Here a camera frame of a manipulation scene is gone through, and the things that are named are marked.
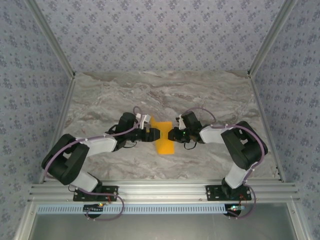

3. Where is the slotted light blue cable duct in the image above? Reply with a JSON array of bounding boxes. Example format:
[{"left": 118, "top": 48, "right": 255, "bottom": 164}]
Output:
[{"left": 36, "top": 203, "right": 236, "bottom": 215}]

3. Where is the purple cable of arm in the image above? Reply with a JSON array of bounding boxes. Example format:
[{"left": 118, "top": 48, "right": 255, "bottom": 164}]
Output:
[
  {"left": 186, "top": 106, "right": 266, "bottom": 221},
  {"left": 41, "top": 106, "right": 141, "bottom": 223}
]

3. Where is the black base plate right arm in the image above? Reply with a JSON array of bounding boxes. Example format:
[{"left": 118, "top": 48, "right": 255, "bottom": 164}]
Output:
[{"left": 205, "top": 184, "right": 252, "bottom": 202}]

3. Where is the aluminium side rail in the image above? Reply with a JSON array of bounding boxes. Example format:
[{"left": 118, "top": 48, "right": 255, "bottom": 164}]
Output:
[
  {"left": 38, "top": 74, "right": 77, "bottom": 185},
  {"left": 248, "top": 73, "right": 287, "bottom": 183}
]

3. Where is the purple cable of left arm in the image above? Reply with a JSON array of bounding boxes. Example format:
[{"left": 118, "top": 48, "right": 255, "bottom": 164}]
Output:
[{"left": 41, "top": 106, "right": 141, "bottom": 223}]

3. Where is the black base plate left arm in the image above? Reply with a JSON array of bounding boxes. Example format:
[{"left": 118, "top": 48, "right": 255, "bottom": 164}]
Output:
[{"left": 72, "top": 185, "right": 120, "bottom": 202}]

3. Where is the aluminium cross beam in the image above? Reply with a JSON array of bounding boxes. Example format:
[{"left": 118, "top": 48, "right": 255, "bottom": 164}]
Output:
[{"left": 27, "top": 182, "right": 301, "bottom": 203}]

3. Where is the grey metal panel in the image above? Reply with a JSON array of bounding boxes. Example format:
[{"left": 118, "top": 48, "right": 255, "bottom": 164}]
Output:
[{"left": 14, "top": 202, "right": 308, "bottom": 240}]

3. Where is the small black controller board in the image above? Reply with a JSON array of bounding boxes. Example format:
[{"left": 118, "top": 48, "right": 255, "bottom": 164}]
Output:
[
  {"left": 226, "top": 203, "right": 245, "bottom": 216},
  {"left": 83, "top": 203, "right": 105, "bottom": 213}
]

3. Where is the aluminium frame post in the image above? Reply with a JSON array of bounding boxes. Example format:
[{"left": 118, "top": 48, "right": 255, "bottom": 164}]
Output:
[
  {"left": 24, "top": 0, "right": 77, "bottom": 79},
  {"left": 248, "top": 0, "right": 300, "bottom": 78}
]

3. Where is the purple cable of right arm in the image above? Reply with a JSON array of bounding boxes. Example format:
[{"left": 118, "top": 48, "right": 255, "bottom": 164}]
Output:
[{"left": 186, "top": 106, "right": 266, "bottom": 221}]

